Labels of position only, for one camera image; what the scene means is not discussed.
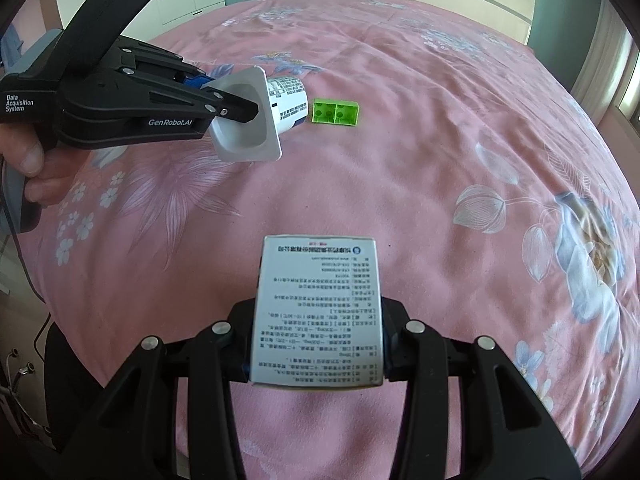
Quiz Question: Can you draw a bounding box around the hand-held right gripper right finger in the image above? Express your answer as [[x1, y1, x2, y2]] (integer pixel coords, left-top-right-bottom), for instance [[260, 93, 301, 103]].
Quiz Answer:
[[382, 299, 583, 480]]

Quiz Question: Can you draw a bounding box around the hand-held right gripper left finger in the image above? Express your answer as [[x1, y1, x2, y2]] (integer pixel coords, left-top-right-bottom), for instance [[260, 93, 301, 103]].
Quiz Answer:
[[50, 299, 261, 480]]

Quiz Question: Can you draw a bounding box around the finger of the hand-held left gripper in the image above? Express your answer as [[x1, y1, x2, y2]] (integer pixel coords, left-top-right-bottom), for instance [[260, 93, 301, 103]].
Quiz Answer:
[[114, 35, 210, 92], [97, 65, 261, 124]]

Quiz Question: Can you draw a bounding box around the white plastic cup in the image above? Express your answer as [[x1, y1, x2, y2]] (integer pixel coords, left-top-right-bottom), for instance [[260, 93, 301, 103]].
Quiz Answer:
[[207, 65, 308, 163]]

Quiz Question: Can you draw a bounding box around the white medicine box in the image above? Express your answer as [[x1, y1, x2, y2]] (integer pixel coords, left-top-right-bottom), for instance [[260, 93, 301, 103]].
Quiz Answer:
[[248, 234, 386, 388]]

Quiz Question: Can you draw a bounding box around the person's left hand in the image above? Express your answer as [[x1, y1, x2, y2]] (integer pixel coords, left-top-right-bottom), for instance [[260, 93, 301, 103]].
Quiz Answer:
[[0, 121, 68, 209]]

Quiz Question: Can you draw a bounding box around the green toy brick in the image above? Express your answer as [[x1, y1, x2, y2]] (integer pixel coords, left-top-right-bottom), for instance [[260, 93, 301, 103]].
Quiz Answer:
[[311, 99, 362, 127]]

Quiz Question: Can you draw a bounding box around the pink floral bed sheet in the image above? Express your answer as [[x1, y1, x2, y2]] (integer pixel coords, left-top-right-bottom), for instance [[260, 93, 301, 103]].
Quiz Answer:
[[12, 0, 640, 480]]

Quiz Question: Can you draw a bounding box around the black cable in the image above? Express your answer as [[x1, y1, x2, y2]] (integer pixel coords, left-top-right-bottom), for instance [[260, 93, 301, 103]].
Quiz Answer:
[[0, 200, 53, 361]]

